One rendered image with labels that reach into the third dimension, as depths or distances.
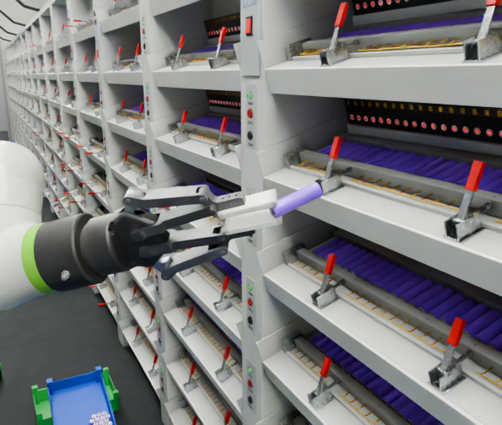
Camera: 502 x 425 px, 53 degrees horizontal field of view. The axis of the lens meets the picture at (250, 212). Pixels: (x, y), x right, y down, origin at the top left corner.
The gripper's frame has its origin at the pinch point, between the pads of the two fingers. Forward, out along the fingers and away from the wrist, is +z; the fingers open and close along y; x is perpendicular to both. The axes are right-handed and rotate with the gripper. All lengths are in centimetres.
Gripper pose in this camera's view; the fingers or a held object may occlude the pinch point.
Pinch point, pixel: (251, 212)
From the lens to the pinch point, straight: 59.6
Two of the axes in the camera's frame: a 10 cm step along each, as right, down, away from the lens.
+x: -0.5, 5.3, -8.4
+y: 2.9, 8.2, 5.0
